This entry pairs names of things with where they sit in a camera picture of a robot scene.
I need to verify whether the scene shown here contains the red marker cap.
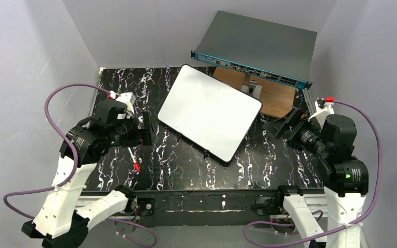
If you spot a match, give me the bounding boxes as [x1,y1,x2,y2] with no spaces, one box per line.
[134,162,141,172]

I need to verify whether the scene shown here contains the metal bracket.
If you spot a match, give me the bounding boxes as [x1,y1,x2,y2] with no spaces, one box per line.
[241,74,262,99]

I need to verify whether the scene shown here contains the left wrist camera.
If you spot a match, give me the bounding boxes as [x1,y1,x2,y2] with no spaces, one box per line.
[108,91,136,113]

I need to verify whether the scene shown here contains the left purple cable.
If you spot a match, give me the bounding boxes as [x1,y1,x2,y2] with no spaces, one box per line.
[3,83,158,248]

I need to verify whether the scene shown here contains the blue network switch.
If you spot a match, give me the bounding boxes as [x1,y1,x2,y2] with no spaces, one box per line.
[191,11,317,89]

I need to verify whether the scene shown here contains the white whiteboard black frame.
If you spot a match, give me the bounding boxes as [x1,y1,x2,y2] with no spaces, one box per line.
[157,64,263,162]

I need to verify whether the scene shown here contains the wooden board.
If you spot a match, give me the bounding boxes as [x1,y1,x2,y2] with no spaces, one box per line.
[213,67,296,117]

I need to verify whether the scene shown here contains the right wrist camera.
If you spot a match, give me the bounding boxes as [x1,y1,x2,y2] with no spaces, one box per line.
[309,97,334,129]

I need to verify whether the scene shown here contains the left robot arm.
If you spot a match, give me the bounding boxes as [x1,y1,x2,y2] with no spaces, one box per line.
[22,99,151,247]

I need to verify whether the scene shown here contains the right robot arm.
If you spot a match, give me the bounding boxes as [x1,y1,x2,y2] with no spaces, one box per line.
[263,104,369,247]

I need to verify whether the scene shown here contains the aluminium rail frame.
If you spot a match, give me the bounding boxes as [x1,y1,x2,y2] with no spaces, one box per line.
[75,190,329,228]

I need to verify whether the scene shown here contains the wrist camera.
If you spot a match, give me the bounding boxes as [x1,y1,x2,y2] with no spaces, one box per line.
[108,91,136,113]
[309,97,334,129]

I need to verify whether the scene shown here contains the white whiteboard marker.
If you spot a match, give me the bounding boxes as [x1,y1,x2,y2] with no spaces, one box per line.
[127,147,138,165]

